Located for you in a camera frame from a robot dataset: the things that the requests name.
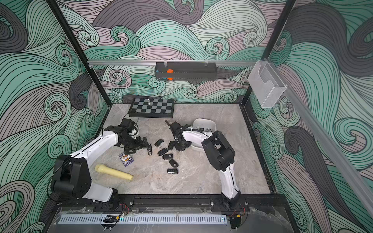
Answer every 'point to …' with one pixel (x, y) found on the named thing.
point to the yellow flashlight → (107, 170)
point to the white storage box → (205, 123)
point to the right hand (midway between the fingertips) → (183, 147)
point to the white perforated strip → (141, 219)
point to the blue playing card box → (127, 159)
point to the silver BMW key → (209, 130)
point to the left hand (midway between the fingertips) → (143, 147)
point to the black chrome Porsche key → (149, 149)
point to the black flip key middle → (162, 151)
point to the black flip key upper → (158, 142)
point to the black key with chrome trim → (172, 171)
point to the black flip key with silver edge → (171, 145)
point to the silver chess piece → (148, 103)
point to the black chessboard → (152, 108)
